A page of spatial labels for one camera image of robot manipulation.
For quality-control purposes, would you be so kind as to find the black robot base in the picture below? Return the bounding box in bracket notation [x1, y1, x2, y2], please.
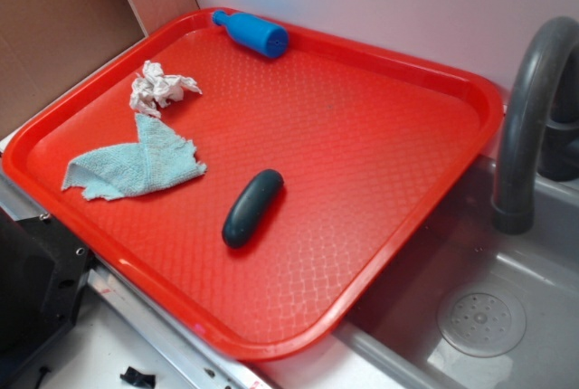
[1, 212, 92, 388]

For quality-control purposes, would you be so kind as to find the crumpled white paper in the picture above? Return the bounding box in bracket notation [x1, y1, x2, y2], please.
[128, 60, 203, 119]

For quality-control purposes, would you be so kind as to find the dark green toy cucumber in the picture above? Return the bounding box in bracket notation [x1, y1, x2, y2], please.
[222, 169, 284, 249]

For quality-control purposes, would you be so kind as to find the red plastic tray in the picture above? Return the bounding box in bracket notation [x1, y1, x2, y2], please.
[3, 10, 503, 362]

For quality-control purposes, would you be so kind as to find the blue plastic bottle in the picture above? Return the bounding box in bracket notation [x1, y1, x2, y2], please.
[212, 10, 290, 59]

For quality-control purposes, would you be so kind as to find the light blue cloth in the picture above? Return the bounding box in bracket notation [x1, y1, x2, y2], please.
[62, 114, 207, 201]

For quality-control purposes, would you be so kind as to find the round sink drain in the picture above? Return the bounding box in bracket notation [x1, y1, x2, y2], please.
[437, 283, 527, 358]

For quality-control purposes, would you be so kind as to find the grey plastic sink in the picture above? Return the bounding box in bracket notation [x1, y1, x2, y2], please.
[266, 153, 579, 389]

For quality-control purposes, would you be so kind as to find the grey toy faucet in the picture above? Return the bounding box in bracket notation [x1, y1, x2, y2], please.
[491, 16, 578, 234]

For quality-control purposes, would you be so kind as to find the black plastic scrap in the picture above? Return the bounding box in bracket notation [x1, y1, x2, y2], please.
[119, 366, 157, 389]

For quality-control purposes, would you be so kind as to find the brown cardboard panel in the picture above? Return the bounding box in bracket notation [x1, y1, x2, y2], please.
[1, 0, 198, 138]

